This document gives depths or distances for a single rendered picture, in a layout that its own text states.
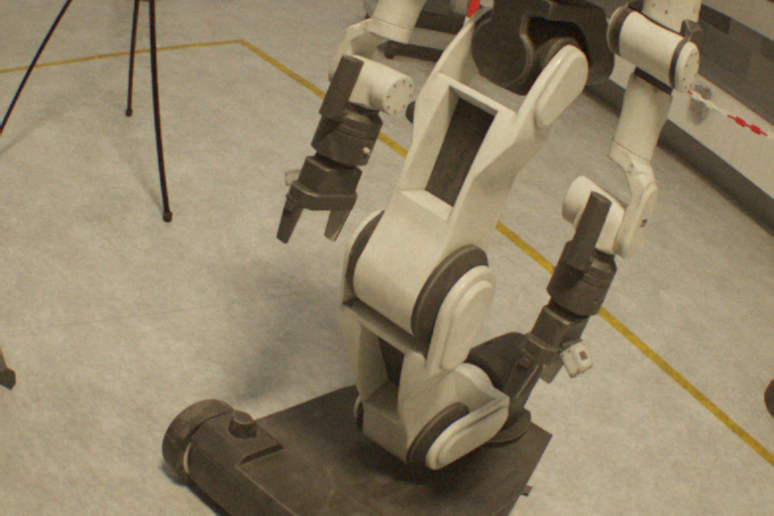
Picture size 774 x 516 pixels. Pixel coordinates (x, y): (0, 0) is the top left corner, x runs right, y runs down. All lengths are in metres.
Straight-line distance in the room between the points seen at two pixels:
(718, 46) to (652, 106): 3.63
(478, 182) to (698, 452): 1.30
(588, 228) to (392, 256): 0.28
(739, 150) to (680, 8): 2.92
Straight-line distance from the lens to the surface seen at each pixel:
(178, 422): 1.63
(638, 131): 1.17
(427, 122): 1.27
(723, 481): 2.26
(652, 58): 1.13
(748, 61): 4.72
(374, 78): 1.39
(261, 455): 1.57
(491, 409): 1.59
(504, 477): 1.71
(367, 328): 1.39
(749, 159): 4.01
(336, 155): 1.42
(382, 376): 1.51
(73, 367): 1.98
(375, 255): 1.29
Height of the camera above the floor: 1.25
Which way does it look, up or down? 27 degrees down
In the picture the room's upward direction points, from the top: 14 degrees clockwise
